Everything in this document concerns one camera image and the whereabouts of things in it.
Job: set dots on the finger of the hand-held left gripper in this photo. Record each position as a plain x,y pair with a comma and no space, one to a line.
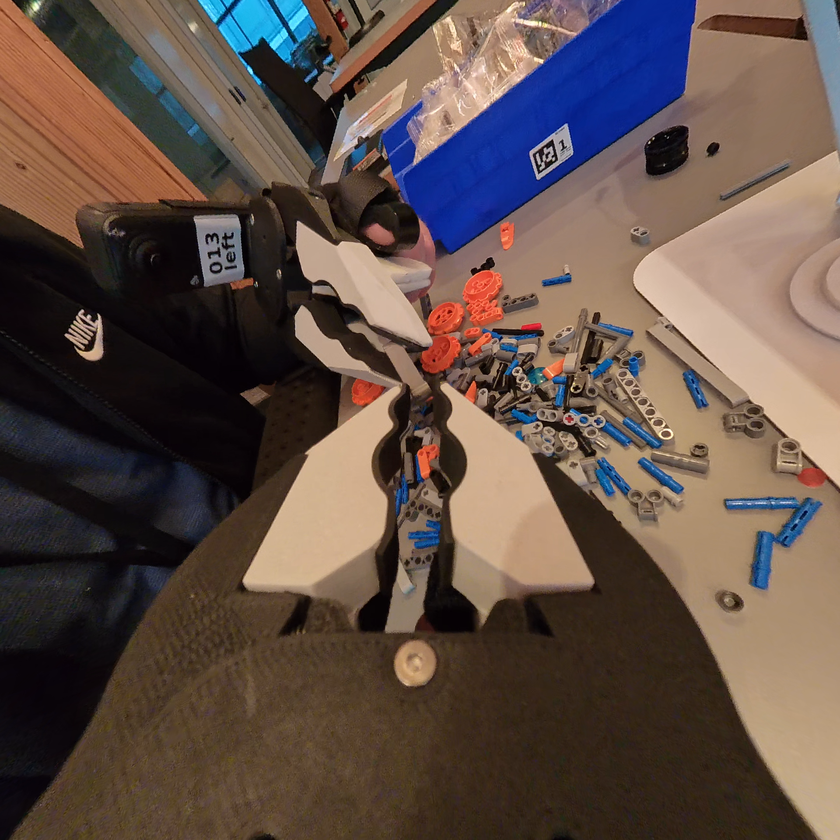
361,282
328,344

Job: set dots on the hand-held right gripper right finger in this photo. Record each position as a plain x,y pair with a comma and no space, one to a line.
518,525

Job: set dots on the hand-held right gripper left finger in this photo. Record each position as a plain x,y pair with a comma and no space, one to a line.
308,525

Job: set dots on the pile of building pieces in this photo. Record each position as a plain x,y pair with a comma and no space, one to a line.
482,289

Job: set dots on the person's left forearm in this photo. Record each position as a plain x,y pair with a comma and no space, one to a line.
262,341

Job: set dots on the black office chair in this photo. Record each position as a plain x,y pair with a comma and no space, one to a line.
289,85

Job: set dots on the metal washer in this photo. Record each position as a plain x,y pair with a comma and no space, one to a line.
728,600

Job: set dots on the clear plastic parts bag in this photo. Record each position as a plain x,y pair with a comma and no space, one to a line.
472,72

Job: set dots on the person's blue jeans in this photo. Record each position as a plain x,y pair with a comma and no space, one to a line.
65,525

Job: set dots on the blue storage bin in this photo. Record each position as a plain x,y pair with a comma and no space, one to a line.
558,85

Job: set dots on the small grey connector piece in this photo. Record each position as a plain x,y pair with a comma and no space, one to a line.
640,235

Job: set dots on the black wheel hub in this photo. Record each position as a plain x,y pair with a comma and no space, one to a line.
666,149

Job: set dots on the grey axle rod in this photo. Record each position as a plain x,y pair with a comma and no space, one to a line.
754,180

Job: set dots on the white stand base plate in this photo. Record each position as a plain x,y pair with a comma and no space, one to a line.
722,295

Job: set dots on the metal stand bracket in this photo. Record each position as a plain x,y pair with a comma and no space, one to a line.
823,52

